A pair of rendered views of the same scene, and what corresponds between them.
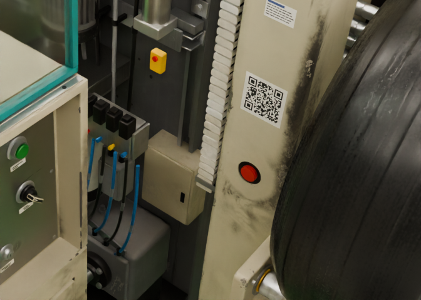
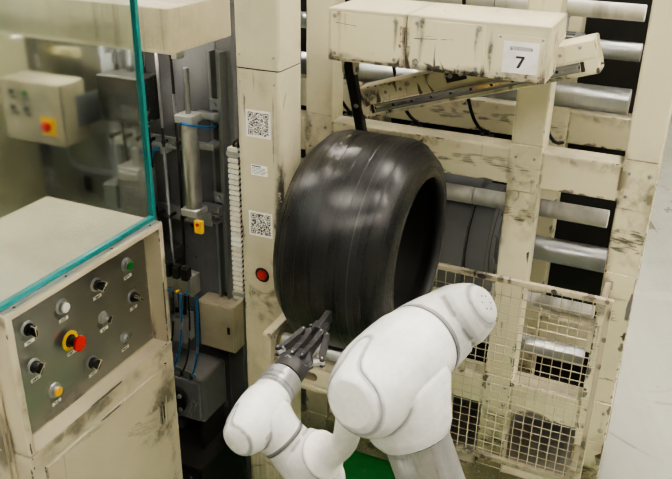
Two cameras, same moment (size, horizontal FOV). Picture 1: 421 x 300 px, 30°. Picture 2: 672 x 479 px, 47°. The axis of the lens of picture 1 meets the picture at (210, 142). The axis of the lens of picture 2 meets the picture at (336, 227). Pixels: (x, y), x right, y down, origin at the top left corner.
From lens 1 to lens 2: 1.05 m
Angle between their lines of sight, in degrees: 18
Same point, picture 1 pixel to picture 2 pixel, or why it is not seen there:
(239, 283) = (266, 337)
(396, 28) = (312, 157)
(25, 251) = (135, 341)
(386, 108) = (312, 190)
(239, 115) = (249, 239)
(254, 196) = (268, 290)
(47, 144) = (142, 267)
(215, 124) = (237, 252)
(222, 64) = (235, 211)
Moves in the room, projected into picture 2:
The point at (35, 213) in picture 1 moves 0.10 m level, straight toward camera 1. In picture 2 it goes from (138, 314) to (145, 332)
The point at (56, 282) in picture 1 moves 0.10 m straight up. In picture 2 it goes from (155, 361) to (152, 330)
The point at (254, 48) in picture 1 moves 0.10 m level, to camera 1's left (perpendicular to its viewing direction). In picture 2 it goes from (250, 195) to (213, 196)
